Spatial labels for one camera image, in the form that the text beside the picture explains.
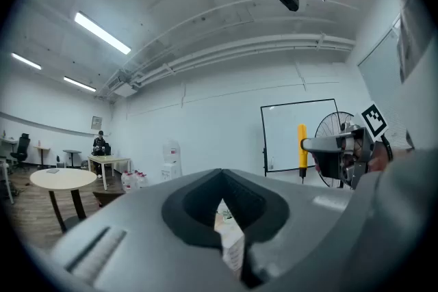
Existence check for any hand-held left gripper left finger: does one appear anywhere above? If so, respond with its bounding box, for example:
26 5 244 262
51 168 242 292

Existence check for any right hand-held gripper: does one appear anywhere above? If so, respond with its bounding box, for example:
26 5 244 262
300 103 391 189

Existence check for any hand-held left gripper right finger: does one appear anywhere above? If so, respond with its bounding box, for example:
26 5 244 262
222 168 357 292

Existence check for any yellow screwdriver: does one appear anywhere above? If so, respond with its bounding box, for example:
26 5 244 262
296 124 309 184

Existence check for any person's right forearm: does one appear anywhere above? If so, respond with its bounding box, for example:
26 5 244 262
369 145 389 172

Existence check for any dark low stool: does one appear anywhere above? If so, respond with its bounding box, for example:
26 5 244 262
92 190 126 209

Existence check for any black framed whiteboard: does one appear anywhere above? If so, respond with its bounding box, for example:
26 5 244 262
260 98 344 178

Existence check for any rectangular light wooden table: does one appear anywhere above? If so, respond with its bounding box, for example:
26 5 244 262
87 155 132 191

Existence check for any white water dispenser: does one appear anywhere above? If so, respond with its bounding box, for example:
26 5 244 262
160 138 183 182

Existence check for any round cream table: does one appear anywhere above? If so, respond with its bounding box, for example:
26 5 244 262
29 168 98 234

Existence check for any small black round table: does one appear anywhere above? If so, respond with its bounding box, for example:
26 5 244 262
62 148 83 169

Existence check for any grey printed sweatshirt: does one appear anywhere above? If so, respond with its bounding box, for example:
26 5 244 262
342 0 438 292

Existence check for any small wooden side table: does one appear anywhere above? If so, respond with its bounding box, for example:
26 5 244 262
33 145 51 169

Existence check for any white ceiling pipe bundle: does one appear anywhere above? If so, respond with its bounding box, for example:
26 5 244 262
129 33 357 86

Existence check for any black office chair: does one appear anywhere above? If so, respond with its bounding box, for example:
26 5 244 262
11 133 31 171

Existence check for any white air conditioner unit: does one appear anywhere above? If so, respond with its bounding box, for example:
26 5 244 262
108 74 138 98

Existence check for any long ceiling light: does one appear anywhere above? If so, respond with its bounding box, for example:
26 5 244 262
63 75 98 93
10 52 43 71
74 11 132 56

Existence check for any black pedestal fan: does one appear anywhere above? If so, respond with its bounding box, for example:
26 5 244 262
313 111 359 189

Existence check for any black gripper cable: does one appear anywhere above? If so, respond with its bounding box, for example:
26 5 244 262
381 134 394 162

